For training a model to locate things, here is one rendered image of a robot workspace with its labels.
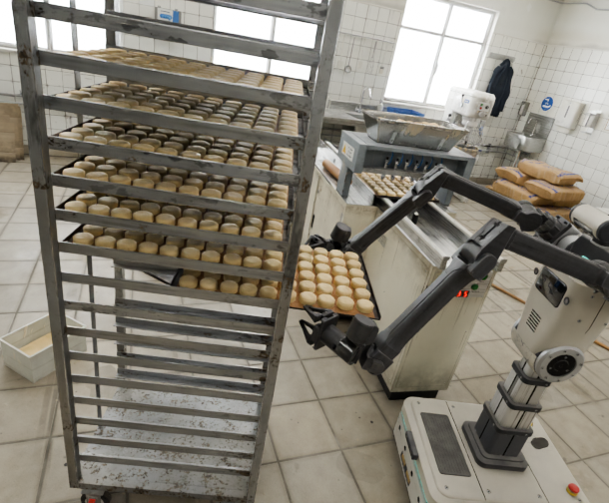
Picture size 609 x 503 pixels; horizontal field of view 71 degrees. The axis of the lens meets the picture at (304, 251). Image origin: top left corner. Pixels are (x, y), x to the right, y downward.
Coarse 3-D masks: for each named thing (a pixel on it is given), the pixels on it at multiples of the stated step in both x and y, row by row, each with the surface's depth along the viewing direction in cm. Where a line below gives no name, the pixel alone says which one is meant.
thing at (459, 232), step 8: (424, 208) 254; (432, 208) 245; (432, 216) 245; (440, 216) 237; (448, 216) 233; (440, 224) 237; (448, 224) 230; (456, 224) 224; (456, 232) 222; (464, 232) 216; (464, 240) 216; (496, 264) 192
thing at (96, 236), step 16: (80, 240) 113; (96, 240) 114; (112, 240) 116; (128, 240) 117; (144, 240) 123; (160, 240) 121; (176, 240) 122; (192, 240) 123; (176, 256) 117; (192, 256) 116; (208, 256) 116; (224, 256) 118; (240, 256) 119; (256, 256) 121; (272, 256) 123
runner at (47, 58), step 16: (48, 64) 91; (64, 64) 91; (80, 64) 91; (96, 64) 91; (112, 64) 91; (144, 80) 92; (160, 80) 92; (176, 80) 92; (192, 80) 93; (208, 80) 93; (224, 96) 94; (240, 96) 94; (256, 96) 94; (272, 96) 94; (288, 96) 94; (304, 96) 94
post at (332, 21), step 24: (336, 0) 84; (336, 24) 85; (312, 96) 93; (312, 120) 94; (312, 144) 96; (312, 168) 99; (288, 264) 110; (288, 288) 113; (288, 312) 117; (264, 408) 133; (264, 432) 137
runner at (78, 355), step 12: (96, 360) 127; (108, 360) 127; (120, 360) 127; (132, 360) 127; (144, 360) 127; (156, 360) 128; (192, 372) 130; (204, 372) 130; (216, 372) 130; (228, 372) 130; (240, 372) 130; (252, 372) 130
